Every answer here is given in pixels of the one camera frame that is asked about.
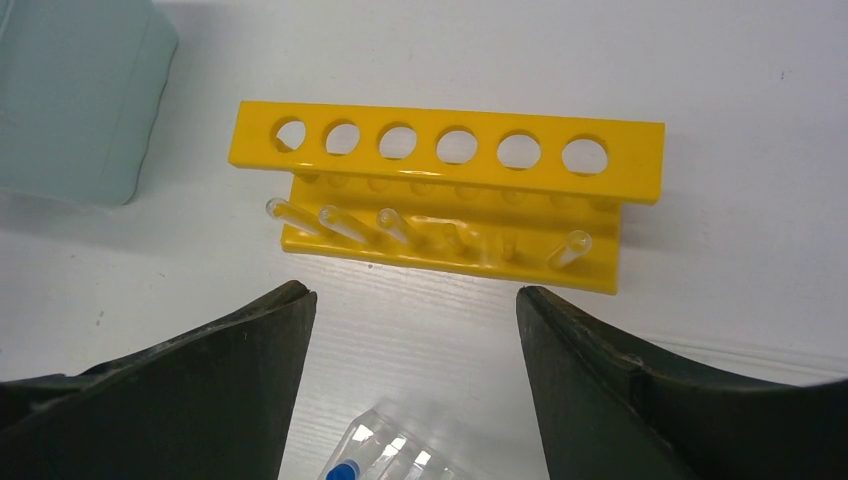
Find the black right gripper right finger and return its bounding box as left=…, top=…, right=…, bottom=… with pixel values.
left=516, top=286, right=847, bottom=479

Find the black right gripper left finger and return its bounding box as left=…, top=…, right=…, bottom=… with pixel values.
left=1, top=281, right=317, bottom=479

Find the clear glass test tube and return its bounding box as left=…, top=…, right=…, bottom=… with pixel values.
left=266, top=197, right=329, bottom=236

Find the blue capped tube box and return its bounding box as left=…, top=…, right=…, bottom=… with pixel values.
left=319, top=405, right=484, bottom=479

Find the clear test tube right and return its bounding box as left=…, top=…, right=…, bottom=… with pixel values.
left=547, top=230, right=593, bottom=270

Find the yellow test tube rack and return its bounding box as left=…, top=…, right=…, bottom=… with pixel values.
left=229, top=101, right=665, bottom=294

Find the teal plastic bin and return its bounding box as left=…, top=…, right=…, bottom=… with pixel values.
left=1, top=1, right=178, bottom=206

